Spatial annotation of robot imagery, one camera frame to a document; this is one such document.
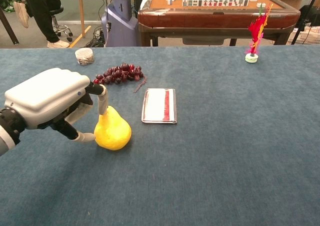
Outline dark table leg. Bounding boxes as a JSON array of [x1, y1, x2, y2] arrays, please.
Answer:
[[0, 7, 20, 46]]

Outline black swivel stool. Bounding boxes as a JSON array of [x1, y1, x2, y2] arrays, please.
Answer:
[[48, 7, 74, 43]]

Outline black floor cables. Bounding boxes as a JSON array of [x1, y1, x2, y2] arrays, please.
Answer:
[[84, 25, 106, 48]]

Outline clear round container of clips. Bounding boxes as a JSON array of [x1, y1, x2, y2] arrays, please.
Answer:
[[74, 48, 96, 66]]

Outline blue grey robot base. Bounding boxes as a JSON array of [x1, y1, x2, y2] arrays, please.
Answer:
[[101, 0, 140, 48]]

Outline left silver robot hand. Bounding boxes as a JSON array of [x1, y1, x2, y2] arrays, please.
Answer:
[[4, 68, 109, 143]]

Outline white red folded towel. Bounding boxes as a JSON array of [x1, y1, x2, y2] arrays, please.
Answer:
[[141, 88, 178, 125]]

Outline wooden post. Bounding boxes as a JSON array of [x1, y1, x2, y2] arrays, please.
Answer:
[[77, 0, 86, 38]]

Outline person in black clothes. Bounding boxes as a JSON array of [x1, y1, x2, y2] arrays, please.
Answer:
[[12, 0, 70, 49]]

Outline yellow pear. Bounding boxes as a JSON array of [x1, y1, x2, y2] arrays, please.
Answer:
[[93, 105, 132, 151]]

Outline brown mahjong table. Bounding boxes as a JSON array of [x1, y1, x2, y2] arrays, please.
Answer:
[[137, 0, 301, 47]]

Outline face-up mahjong tile row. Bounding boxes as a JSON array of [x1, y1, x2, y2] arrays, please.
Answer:
[[181, 0, 250, 8]]

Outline dark red grape bunch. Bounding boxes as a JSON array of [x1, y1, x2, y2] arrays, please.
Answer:
[[92, 62, 148, 94]]

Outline red feather shuttlecock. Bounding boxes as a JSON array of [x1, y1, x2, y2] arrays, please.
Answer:
[[244, 3, 274, 64]]

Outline white plastic basket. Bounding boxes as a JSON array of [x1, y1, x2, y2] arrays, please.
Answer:
[[287, 27, 320, 46]]

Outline black tripod stand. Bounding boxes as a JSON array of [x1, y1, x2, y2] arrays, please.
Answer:
[[291, 0, 320, 46]]

